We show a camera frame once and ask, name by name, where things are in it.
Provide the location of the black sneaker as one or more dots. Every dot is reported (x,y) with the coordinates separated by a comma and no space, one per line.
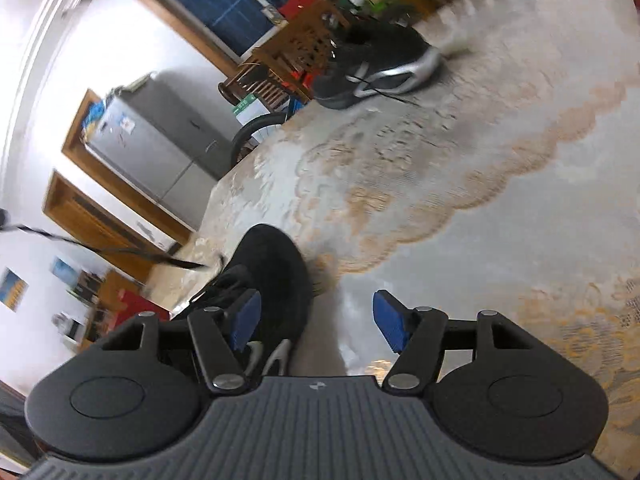
(374,59)
(268,261)

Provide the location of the black shoelace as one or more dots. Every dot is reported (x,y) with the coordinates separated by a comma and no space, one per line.
(164,259)

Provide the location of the red box on windowsill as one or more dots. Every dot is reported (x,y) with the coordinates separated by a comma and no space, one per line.
(291,8)

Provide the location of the black bicycle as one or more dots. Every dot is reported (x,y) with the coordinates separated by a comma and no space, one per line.
(257,130)

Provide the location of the wooden sideboard cabinet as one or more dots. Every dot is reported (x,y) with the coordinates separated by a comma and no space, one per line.
(105,306)

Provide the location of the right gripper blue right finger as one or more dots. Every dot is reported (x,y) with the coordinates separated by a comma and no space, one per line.
(394,320)

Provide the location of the floral lace tablecloth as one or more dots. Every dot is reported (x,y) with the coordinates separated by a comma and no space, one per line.
(512,184)

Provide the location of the red wooden chair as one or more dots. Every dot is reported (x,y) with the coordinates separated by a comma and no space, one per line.
(132,304)

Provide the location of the white microwave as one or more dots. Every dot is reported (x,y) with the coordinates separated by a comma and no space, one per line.
(70,329)

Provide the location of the brown wooden chair far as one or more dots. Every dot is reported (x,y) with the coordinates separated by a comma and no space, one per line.
(301,48)

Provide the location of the blue water dispenser bottle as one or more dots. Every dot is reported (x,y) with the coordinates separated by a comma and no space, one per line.
(64,272)

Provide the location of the silver refrigerator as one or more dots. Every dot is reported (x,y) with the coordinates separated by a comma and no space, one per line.
(161,146)

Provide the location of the white green box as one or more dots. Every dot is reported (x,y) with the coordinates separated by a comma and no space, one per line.
(248,109)

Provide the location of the framed wall picture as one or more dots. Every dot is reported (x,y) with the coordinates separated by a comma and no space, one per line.
(12,289)

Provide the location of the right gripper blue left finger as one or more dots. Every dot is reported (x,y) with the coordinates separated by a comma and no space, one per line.
(244,318)

